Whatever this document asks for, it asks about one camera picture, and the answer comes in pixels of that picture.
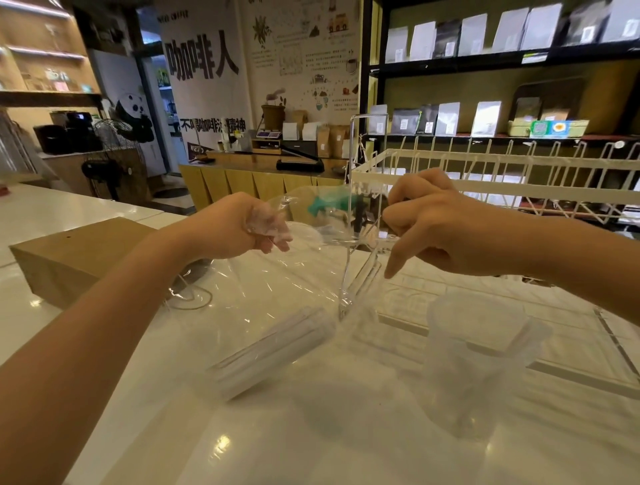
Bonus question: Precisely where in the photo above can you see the person's right hand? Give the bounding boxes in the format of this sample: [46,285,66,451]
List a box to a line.
[382,167,526,280]

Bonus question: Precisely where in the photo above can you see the person's left hand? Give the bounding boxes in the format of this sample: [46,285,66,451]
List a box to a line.
[192,192,293,263]

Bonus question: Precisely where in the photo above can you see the clear plastic bag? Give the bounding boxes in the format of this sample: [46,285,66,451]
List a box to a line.
[167,187,401,400]

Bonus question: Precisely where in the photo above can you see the person's left forearm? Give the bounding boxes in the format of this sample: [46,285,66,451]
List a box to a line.
[0,220,211,485]

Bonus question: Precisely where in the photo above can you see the person's right forearm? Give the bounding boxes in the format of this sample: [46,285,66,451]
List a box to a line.
[515,212,640,325]

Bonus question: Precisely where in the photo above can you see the wooden counter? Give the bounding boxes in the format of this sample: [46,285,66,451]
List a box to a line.
[178,150,352,212]

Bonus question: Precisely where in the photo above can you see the teal plastic clip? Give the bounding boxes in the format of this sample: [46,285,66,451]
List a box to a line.
[307,195,352,217]

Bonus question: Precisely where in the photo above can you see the brown paper bags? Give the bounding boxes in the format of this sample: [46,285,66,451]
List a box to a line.
[316,124,352,160]

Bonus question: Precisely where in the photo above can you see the clear plastic measuring cup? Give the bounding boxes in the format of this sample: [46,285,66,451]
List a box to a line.
[422,292,553,440]

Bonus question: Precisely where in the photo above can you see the row of coffee bags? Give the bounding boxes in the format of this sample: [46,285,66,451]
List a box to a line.
[367,100,571,137]
[384,2,640,63]

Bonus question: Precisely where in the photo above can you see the black standing fan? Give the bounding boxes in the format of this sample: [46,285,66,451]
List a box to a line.
[81,119,147,202]

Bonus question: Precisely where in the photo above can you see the green box with labels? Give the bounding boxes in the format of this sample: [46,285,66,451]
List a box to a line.
[508,119,591,139]

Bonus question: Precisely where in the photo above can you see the brown cardboard box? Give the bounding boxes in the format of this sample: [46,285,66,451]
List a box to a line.
[9,216,166,310]

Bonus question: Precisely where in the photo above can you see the black shelf unit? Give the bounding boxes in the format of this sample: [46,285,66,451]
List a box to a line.
[360,0,640,148]

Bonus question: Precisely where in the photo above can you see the black coffee machine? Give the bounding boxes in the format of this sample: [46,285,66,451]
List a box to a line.
[33,112,102,156]

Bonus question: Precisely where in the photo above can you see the white wire dish rack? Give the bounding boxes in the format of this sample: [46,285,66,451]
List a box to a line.
[350,137,640,226]

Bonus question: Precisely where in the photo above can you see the white illustrated wall poster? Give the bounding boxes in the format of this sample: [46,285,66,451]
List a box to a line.
[155,0,362,136]

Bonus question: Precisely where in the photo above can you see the lit wooden wall shelf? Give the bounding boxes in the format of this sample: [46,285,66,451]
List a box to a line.
[0,0,103,108]

